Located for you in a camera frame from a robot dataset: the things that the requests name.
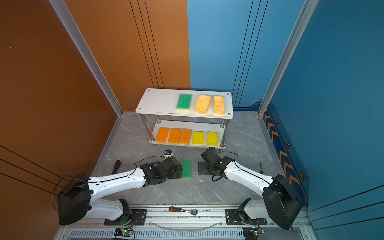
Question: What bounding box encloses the green sponge bottom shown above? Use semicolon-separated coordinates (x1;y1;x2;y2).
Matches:
181;160;192;180

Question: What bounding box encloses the red handled ratchet wrench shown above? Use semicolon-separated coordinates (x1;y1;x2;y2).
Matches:
169;207;198;216

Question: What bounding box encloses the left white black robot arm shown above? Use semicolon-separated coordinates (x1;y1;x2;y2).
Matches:
57;156;183;226

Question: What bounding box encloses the orange sponge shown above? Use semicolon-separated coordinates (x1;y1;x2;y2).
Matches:
168;128;182;144
179;129;193;145

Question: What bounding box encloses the right green circuit board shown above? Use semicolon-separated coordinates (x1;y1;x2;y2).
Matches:
243;228;265;240

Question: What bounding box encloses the green sponge top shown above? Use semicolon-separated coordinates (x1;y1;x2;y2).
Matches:
176;94;192;112

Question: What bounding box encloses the green sponge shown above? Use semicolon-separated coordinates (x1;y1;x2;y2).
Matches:
181;160;192;180
176;94;192;112

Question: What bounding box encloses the white two-tier shelf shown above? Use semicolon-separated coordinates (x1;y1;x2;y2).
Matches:
136;89;234;149

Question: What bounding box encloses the left green circuit board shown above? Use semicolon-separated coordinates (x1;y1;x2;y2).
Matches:
114;228;136;240

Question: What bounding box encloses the tan cellulose sponge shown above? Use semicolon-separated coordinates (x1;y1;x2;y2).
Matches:
194;95;211;115
213;96;226;115

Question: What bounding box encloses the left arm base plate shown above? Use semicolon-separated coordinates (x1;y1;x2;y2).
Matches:
104;209;147;227

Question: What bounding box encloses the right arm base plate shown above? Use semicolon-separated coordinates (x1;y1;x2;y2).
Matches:
225;209;268;226

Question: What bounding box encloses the black yellow screwdriver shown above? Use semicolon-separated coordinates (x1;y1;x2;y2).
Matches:
112;159;122;175

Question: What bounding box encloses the green circuit board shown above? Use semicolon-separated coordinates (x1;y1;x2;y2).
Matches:
243;228;265;240
114;228;136;240

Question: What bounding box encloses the pale yellow sponge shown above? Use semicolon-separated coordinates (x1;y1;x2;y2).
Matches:
156;127;170;143

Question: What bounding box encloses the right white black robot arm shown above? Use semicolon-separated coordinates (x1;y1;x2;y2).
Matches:
199;147;304;230

